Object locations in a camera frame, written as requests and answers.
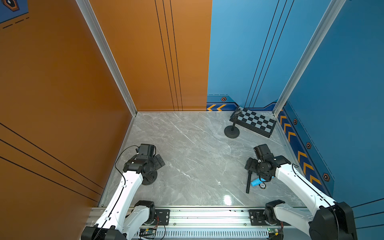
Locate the left circuit board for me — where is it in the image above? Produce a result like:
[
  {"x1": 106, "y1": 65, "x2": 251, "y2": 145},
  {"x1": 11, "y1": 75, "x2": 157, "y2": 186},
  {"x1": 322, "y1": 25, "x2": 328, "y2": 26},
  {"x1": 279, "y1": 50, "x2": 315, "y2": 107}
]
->
[{"x1": 138, "y1": 228, "x2": 157, "y2": 240}]

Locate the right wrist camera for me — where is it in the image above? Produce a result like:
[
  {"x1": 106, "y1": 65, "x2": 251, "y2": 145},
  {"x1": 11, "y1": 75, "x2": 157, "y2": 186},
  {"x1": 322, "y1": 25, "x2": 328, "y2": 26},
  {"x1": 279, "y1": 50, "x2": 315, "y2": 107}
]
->
[{"x1": 254, "y1": 144, "x2": 271, "y2": 160}]

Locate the black mic clip pole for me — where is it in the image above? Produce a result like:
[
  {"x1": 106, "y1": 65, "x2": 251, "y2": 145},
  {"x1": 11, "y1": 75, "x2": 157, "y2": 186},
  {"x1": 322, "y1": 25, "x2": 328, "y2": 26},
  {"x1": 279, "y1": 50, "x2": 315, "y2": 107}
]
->
[
  {"x1": 246, "y1": 171, "x2": 253, "y2": 194},
  {"x1": 231, "y1": 109, "x2": 242, "y2": 132}
]

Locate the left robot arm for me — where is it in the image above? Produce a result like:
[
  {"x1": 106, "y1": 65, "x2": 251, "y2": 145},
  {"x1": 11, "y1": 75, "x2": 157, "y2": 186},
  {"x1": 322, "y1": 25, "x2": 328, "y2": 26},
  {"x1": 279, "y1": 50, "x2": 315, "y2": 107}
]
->
[{"x1": 81, "y1": 144, "x2": 165, "y2": 240}]

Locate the folded chess board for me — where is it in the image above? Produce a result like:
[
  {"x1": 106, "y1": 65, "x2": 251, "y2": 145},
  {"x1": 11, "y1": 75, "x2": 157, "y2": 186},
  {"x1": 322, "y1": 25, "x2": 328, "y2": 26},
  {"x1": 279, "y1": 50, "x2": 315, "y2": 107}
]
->
[{"x1": 230, "y1": 107, "x2": 277, "y2": 138}]

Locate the circuit board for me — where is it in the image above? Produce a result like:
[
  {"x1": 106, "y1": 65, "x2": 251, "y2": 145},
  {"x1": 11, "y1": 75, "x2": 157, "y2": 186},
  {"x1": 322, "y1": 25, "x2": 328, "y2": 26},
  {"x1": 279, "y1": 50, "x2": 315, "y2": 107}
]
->
[
  {"x1": 267, "y1": 229, "x2": 284, "y2": 240},
  {"x1": 138, "y1": 228, "x2": 157, "y2": 240}
]

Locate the light blue tube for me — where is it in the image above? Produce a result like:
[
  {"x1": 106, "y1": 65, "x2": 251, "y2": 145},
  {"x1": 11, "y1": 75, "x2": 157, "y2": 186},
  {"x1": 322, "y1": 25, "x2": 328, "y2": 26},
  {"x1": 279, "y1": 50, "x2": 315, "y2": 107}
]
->
[{"x1": 251, "y1": 179, "x2": 264, "y2": 187}]

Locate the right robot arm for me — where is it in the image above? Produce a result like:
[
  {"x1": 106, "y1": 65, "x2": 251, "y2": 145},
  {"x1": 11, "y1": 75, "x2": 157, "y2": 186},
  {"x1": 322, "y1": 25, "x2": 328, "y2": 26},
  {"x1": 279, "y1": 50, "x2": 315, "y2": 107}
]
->
[{"x1": 245, "y1": 144, "x2": 358, "y2": 240}]

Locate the right circuit board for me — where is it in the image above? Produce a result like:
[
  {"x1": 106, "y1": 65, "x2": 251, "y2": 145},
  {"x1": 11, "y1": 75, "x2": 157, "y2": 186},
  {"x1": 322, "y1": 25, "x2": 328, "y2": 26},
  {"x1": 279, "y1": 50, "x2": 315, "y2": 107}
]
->
[{"x1": 267, "y1": 229, "x2": 284, "y2": 240}]

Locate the aluminium front rail frame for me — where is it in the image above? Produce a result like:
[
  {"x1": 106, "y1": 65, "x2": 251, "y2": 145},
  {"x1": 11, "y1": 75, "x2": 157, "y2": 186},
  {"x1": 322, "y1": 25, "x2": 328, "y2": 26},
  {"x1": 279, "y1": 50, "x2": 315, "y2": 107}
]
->
[{"x1": 78, "y1": 205, "x2": 343, "y2": 240}]

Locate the black round stand base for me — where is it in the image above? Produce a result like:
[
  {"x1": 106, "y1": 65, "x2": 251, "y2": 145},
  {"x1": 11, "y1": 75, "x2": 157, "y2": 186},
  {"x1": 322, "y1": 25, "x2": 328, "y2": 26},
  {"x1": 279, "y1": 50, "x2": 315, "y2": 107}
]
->
[{"x1": 224, "y1": 126, "x2": 240, "y2": 139}]

